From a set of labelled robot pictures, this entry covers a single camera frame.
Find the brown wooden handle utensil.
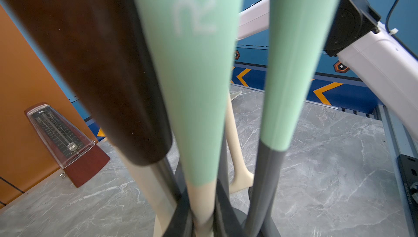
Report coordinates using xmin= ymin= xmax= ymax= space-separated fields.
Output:
xmin=5 ymin=0 xmax=193 ymax=237

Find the red wooden metronome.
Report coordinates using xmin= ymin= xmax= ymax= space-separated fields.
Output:
xmin=25 ymin=102 xmax=111 ymax=188

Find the grey turner mint handle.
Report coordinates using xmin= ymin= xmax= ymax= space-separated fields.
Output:
xmin=244 ymin=0 xmax=339 ymax=237

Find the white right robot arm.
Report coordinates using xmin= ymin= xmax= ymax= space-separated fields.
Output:
xmin=306 ymin=0 xmax=418 ymax=139

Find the grey kitchen utensil rack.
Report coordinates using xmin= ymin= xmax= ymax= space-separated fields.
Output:
xmin=164 ymin=139 xmax=285 ymax=237

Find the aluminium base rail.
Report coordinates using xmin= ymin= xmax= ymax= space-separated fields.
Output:
xmin=376 ymin=105 xmax=418 ymax=237

